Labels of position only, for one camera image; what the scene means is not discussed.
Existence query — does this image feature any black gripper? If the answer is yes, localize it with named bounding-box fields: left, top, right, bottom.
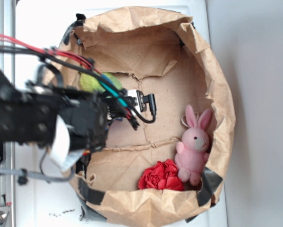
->
left=53, top=91, right=108, bottom=153

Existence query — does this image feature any green plush animal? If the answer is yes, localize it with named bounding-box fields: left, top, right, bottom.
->
left=79, top=72, right=123, bottom=92

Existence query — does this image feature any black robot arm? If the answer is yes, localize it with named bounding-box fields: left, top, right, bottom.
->
left=0, top=70, right=108, bottom=169

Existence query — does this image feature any brown paper bag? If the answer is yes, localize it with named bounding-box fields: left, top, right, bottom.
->
left=42, top=6, right=236, bottom=227

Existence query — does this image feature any red crumpled paper ball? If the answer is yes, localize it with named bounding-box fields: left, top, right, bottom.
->
left=138, top=159, right=184, bottom=191

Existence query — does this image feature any pink plush bunny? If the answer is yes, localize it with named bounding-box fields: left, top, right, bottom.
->
left=175, top=105, right=212, bottom=186

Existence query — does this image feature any red and black wire bundle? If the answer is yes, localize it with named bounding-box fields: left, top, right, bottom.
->
left=0, top=33, right=142, bottom=131

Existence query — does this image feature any grey braided cable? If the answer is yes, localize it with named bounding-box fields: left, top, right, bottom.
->
left=0, top=148, right=75, bottom=184

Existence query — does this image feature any aluminium extrusion rail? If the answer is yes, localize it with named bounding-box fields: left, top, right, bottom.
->
left=0, top=0, right=16, bottom=227

